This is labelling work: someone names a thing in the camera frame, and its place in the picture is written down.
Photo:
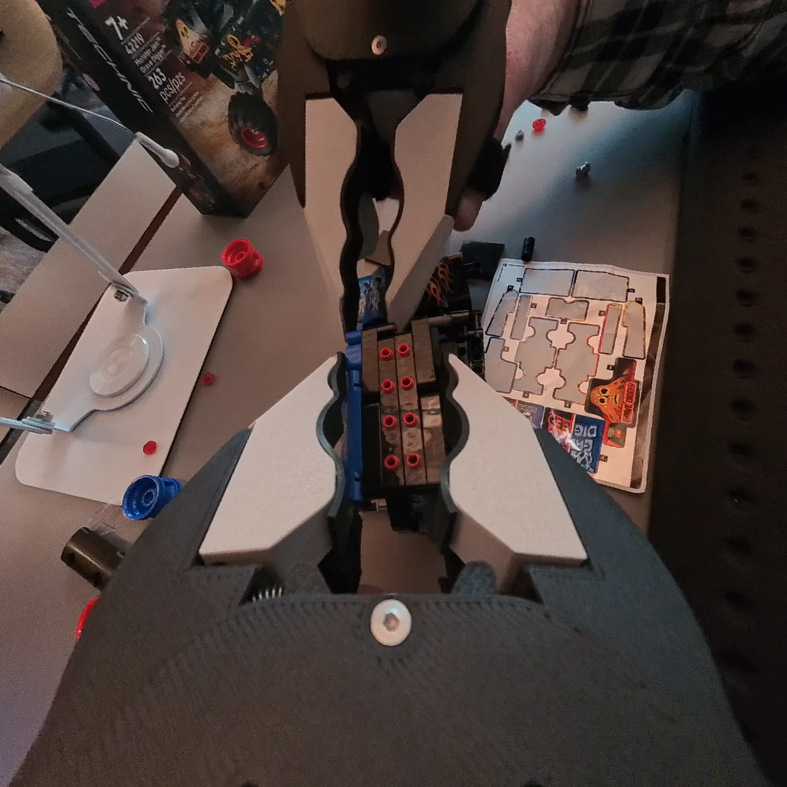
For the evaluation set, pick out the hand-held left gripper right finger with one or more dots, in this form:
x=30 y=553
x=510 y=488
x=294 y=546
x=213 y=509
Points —
x=516 y=486

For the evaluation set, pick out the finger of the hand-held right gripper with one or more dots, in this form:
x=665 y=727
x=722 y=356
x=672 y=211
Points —
x=323 y=160
x=430 y=160

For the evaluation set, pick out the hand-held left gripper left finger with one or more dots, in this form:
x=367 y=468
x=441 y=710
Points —
x=270 y=486

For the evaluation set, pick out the black blue brick truck model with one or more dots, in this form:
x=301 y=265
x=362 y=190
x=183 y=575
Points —
x=399 y=399

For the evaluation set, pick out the person's right forearm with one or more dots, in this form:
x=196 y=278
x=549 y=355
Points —
x=645 y=49

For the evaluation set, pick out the person's right hand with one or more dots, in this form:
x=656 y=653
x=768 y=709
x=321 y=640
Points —
x=529 y=49

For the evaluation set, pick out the black square plate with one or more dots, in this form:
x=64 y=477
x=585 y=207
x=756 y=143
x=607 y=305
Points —
x=479 y=253

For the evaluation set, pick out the blue wheel hub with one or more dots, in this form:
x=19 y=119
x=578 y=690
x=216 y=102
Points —
x=147 y=498

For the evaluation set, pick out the red wheel hub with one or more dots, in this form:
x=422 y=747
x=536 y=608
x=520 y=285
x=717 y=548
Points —
x=243 y=258
x=87 y=618

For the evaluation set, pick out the black tube connector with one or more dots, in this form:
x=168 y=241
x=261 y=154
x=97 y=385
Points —
x=528 y=248

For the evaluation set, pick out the sticker sheet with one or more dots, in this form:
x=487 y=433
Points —
x=572 y=344

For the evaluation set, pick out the monster truck set box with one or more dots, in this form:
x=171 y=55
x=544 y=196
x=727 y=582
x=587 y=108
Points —
x=153 y=92

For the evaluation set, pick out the white book stand base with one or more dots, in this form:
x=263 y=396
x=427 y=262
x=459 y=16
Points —
x=184 y=320

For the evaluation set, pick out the black connector block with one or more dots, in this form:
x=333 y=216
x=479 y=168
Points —
x=92 y=553

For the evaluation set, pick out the black dotted mat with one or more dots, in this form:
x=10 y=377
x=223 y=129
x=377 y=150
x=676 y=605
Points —
x=725 y=430

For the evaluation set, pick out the wooden book stand tray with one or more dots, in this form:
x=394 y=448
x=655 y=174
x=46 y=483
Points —
x=31 y=61

